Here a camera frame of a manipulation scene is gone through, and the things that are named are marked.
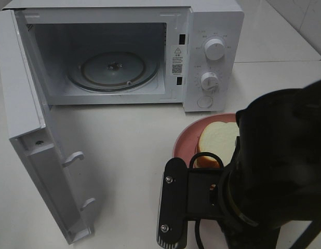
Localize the white microwave oven body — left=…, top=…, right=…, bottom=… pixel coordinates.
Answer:
left=1, top=1, right=244, bottom=112

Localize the pink round plate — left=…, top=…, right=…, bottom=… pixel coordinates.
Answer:
left=172, top=113, right=239, bottom=166

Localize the white microwave knob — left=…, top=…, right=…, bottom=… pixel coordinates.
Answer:
left=200, top=72, right=219, bottom=91
left=204, top=38, right=225, bottom=61

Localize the glass microwave turntable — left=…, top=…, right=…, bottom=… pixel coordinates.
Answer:
left=68, top=51, right=159, bottom=92

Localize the white lower microwave knob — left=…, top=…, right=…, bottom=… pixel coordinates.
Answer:
left=200, top=72, right=219, bottom=91

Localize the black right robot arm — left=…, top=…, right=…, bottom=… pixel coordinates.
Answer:
left=180, top=80, right=321, bottom=248

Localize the white upper microwave knob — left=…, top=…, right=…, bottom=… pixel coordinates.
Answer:
left=204, top=38, right=225, bottom=61

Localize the white bread sandwich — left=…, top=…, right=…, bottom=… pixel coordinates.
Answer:
left=193, top=121, right=240, bottom=191

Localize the white adjacent table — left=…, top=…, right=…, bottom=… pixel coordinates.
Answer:
left=235, top=1, right=321, bottom=63

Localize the white microwave door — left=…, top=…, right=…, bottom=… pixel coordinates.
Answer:
left=0, top=10, right=94, bottom=244

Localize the black camera cable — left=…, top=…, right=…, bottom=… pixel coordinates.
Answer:
left=189, top=152, right=225, bottom=249

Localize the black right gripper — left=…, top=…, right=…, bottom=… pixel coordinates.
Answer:
left=185, top=168, right=225, bottom=221

